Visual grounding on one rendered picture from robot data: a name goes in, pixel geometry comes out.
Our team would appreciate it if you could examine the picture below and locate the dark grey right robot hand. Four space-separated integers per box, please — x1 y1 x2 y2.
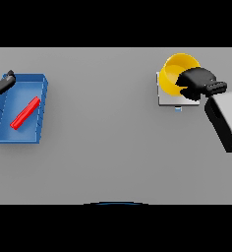
175 67 228 101

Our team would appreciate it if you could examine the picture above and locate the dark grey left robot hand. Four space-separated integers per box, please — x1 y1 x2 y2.
0 61 17 98

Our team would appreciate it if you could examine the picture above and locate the yellow bowl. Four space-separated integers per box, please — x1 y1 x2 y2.
158 52 202 97

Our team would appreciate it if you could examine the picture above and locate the pale square measuring scale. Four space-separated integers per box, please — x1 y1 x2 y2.
155 71 201 112

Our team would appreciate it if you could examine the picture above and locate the red beaker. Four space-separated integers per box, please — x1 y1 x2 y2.
9 95 41 131

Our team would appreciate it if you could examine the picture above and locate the blue tray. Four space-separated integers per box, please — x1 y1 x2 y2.
0 73 49 145

